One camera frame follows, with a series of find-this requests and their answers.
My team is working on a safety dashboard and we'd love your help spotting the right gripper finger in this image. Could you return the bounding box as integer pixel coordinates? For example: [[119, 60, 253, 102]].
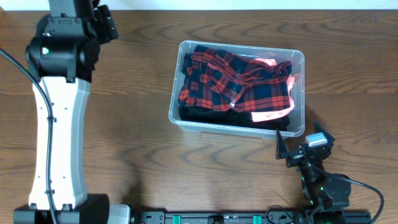
[[313, 120, 335, 145], [275, 129, 289, 160]]

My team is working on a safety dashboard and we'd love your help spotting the pink garment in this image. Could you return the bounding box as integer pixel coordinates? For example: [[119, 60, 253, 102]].
[[251, 75, 295, 123]]

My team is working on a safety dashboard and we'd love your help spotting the large black garment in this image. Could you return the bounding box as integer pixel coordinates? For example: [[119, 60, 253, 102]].
[[178, 106, 256, 128]]

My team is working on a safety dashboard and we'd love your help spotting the small black garment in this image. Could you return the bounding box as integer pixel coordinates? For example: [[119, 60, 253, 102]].
[[182, 54, 192, 77]]

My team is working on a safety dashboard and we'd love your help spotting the red plaid flannel shirt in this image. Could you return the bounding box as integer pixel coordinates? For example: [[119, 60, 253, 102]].
[[178, 45, 292, 112]]

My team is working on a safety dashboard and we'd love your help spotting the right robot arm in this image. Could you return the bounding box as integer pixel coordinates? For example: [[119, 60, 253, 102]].
[[275, 121, 351, 223]]

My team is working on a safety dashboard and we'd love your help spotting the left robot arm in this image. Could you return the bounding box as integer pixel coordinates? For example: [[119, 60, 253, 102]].
[[13, 0, 132, 224]]

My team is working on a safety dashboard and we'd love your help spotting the clear plastic storage bin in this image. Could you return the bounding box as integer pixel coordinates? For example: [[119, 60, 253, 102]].
[[168, 40, 305, 140]]

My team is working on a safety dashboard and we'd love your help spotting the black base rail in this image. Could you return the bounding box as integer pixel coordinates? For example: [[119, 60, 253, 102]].
[[128, 210, 372, 224]]

